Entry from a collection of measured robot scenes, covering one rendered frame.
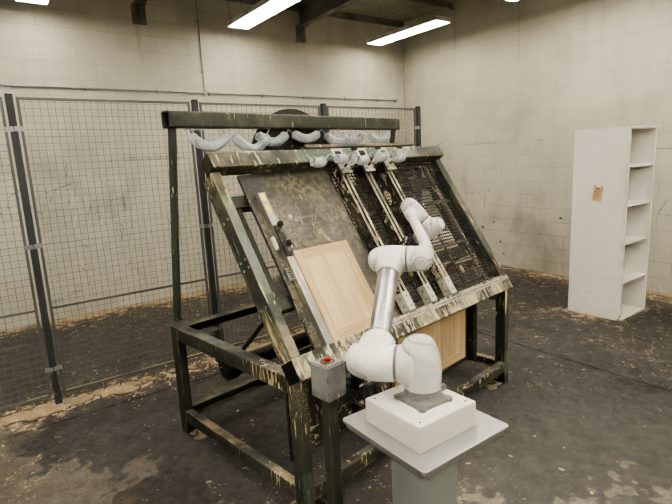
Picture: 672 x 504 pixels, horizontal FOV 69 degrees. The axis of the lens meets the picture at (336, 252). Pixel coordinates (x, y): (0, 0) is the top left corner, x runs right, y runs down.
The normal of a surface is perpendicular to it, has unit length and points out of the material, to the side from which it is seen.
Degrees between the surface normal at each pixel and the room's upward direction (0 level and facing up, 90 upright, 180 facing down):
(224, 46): 90
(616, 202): 90
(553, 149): 90
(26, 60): 90
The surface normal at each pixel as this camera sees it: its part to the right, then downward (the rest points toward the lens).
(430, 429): 0.58, 0.12
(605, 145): -0.81, 0.14
